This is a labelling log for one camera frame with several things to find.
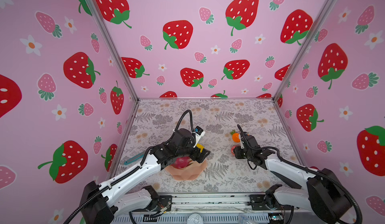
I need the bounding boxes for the pink dragon fruit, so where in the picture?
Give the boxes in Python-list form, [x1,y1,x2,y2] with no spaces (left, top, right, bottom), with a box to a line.
[172,157,191,169]

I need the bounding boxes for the yellow fake fruit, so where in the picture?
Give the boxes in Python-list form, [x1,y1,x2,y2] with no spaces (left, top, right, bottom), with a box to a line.
[196,144,204,153]

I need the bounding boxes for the orange tangerines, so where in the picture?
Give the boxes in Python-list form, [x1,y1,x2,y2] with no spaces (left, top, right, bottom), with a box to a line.
[231,130,241,143]

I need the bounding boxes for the pink scalloped fruit bowl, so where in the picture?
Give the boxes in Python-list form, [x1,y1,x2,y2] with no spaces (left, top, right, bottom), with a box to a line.
[165,160,208,181]

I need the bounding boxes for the small red apple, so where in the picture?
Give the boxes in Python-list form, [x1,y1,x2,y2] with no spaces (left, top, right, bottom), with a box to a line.
[231,146,237,156]

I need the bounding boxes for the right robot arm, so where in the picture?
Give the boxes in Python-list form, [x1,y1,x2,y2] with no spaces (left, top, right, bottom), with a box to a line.
[233,125,363,224]

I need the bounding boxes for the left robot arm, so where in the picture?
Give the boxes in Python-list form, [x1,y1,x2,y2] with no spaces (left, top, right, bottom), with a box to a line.
[65,126,210,224]

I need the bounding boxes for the teal utility knife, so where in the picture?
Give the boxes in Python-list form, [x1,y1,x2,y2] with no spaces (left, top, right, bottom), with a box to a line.
[124,152,145,165]

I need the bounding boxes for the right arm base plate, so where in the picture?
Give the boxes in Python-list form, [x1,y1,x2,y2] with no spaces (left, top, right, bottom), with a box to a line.
[248,195,291,211]

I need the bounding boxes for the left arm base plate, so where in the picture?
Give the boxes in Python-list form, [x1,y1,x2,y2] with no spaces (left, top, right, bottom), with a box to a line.
[143,195,172,212]

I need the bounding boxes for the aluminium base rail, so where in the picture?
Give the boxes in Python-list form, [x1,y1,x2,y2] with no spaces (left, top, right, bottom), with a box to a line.
[87,192,340,224]

